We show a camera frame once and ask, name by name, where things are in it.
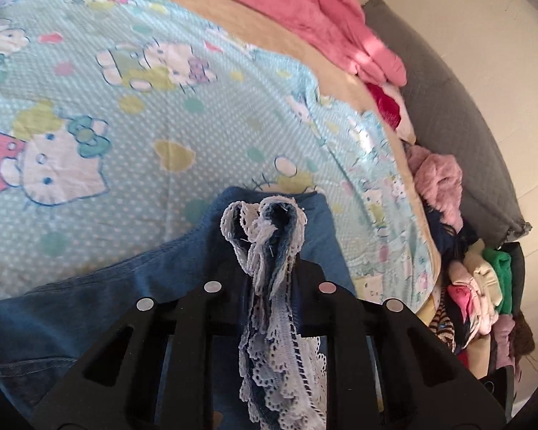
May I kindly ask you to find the grey quilted headboard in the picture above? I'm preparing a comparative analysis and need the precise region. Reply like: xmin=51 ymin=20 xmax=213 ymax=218
xmin=363 ymin=0 xmax=532 ymax=247

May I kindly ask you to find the pink fluffy garment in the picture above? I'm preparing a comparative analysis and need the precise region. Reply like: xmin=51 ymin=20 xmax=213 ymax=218
xmin=406 ymin=143 xmax=464 ymax=229

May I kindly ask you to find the red cloth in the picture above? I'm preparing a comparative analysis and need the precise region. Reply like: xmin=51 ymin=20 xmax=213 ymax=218
xmin=368 ymin=83 xmax=409 ymax=133

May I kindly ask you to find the light blue cartoon cat blanket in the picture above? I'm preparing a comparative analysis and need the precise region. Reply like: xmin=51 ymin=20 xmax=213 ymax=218
xmin=0 ymin=0 xmax=431 ymax=314

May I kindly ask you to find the pink duvet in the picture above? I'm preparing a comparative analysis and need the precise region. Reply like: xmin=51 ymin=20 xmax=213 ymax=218
xmin=130 ymin=0 xmax=409 ymax=86

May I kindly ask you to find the pile of assorted clothes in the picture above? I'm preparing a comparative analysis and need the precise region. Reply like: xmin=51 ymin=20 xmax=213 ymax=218
xmin=424 ymin=208 xmax=536 ymax=368

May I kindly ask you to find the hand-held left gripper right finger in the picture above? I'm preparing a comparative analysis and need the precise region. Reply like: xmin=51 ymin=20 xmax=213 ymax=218
xmin=292 ymin=261 xmax=508 ymax=430

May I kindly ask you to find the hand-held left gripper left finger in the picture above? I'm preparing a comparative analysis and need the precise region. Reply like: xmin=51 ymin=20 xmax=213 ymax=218
xmin=29 ymin=261 xmax=253 ymax=430

